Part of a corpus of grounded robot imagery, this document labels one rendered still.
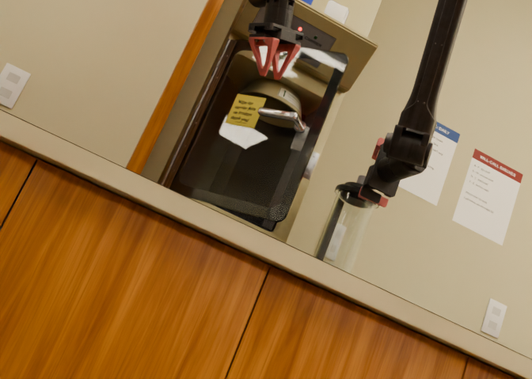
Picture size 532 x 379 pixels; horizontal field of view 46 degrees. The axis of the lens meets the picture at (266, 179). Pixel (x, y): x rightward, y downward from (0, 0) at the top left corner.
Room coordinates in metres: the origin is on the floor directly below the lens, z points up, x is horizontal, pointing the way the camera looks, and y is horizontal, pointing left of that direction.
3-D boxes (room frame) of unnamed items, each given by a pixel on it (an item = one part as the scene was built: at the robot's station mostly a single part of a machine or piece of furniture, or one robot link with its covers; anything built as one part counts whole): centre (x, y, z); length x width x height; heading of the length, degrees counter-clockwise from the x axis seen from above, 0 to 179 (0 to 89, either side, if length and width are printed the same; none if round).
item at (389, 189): (1.23, -0.24, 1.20); 0.07 x 0.07 x 0.10; 12
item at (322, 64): (1.29, 0.07, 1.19); 0.30 x 0.01 x 0.40; 61
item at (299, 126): (1.22, 0.02, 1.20); 0.10 x 0.05 x 0.03; 61
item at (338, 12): (1.36, 0.00, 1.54); 0.05 x 0.05 x 0.06; 88
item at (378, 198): (1.30, -0.22, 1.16); 0.09 x 0.07 x 0.07; 12
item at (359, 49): (1.35, 0.04, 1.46); 0.32 x 0.11 x 0.10; 103
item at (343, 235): (1.40, -0.21, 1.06); 0.11 x 0.11 x 0.21
